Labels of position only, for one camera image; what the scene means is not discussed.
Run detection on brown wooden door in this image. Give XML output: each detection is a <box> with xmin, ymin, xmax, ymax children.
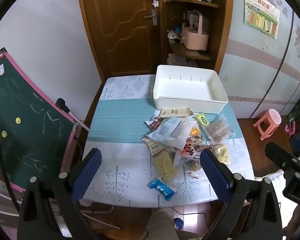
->
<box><xmin>79</xmin><ymin>0</ymin><xmax>161</xmax><ymax>81</ymax></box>

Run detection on clear bag nut bars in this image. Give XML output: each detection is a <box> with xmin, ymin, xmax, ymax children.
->
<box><xmin>203</xmin><ymin>115</ymin><xmax>236</xmax><ymax>144</ymax></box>

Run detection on pink basket with handle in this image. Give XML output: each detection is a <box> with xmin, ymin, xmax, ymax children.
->
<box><xmin>182</xmin><ymin>10</ymin><xmax>209</xmax><ymax>51</ymax></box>

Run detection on wooden corner shelf unit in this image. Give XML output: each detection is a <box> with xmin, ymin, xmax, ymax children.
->
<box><xmin>159</xmin><ymin>0</ymin><xmax>234</xmax><ymax>73</ymax></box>

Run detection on orange oat snack packet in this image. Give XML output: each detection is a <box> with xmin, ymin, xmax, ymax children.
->
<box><xmin>190</xmin><ymin>127</ymin><xmax>200</xmax><ymax>137</ymax></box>

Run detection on small brown chocolate packet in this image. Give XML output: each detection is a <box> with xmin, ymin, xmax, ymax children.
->
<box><xmin>145</xmin><ymin>116</ymin><xmax>162</xmax><ymax>131</ymax></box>

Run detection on white plastic storage bin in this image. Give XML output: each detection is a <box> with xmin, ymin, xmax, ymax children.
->
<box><xmin>153</xmin><ymin>65</ymin><xmax>229</xmax><ymax>114</ymax></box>

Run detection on pink plastic stool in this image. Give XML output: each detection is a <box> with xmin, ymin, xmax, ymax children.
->
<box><xmin>254</xmin><ymin>108</ymin><xmax>282</xmax><ymax>140</ymax></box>

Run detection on green chalkboard pink frame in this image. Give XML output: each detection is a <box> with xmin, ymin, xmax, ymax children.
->
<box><xmin>0</xmin><ymin>48</ymin><xmax>79</xmax><ymax>192</ymax></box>

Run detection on red apple chips bag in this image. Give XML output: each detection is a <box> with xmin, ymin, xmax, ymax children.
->
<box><xmin>173</xmin><ymin>138</ymin><xmax>200</xmax><ymax>166</ymax></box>

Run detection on silver door handle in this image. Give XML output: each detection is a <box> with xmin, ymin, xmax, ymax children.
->
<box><xmin>144</xmin><ymin>9</ymin><xmax>158</xmax><ymax>26</ymax></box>

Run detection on beige kraft snack packet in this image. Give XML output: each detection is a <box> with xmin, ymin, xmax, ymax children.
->
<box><xmin>159</xmin><ymin>108</ymin><xmax>193</xmax><ymax>118</ymax></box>

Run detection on clear bag yellow crackers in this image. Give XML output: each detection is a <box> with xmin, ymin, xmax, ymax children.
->
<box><xmin>152</xmin><ymin>150</ymin><xmax>177</xmax><ymax>182</ymax></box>

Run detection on blue snack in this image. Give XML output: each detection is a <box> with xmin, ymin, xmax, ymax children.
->
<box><xmin>148</xmin><ymin>179</ymin><xmax>175</xmax><ymax>201</ymax></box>

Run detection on colourful wall poster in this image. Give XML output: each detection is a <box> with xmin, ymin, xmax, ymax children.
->
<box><xmin>244</xmin><ymin>0</ymin><xmax>280</xmax><ymax>39</ymax></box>

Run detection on lime green snack packet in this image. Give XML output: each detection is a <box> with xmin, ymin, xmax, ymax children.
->
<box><xmin>193</xmin><ymin>113</ymin><xmax>210</xmax><ymax>127</ymax></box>

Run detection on clear bag yellow puffs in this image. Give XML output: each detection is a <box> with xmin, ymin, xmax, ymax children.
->
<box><xmin>211</xmin><ymin>144</ymin><xmax>231</xmax><ymax>165</ymax></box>

